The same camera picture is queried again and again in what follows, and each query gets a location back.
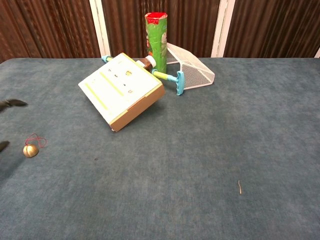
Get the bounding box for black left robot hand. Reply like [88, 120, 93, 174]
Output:
[0, 98, 29, 153]

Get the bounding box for golden bell with red string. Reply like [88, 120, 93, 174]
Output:
[22, 133, 48, 159]

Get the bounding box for white cardboard box green stripes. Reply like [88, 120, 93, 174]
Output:
[77, 52, 166, 133]

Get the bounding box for brown bottle white cap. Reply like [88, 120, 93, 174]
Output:
[135, 55, 157, 70]

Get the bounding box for green chips can red rim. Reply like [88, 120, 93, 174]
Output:
[144, 11, 168, 74]

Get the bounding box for blue yellow toy pump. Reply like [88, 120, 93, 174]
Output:
[100, 55, 186, 96]

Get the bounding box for blue table cloth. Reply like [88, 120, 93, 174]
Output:
[0, 57, 320, 240]

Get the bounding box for white door frame post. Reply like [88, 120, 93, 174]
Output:
[89, 0, 112, 58]
[210, 0, 236, 58]

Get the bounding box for white wire mesh basket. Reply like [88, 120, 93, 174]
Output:
[165, 42, 216, 91]

